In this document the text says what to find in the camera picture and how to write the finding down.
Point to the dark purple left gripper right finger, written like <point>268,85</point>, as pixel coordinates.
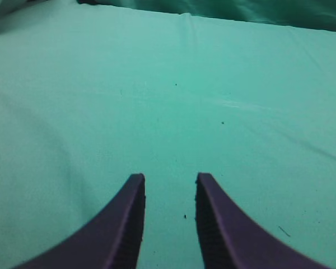
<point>229,238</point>

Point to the dark green backdrop cloth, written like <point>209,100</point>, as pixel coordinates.
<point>318,15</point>

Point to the green table cloth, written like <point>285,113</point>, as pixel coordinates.
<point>92,94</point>

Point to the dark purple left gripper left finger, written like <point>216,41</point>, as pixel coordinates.
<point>112,239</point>

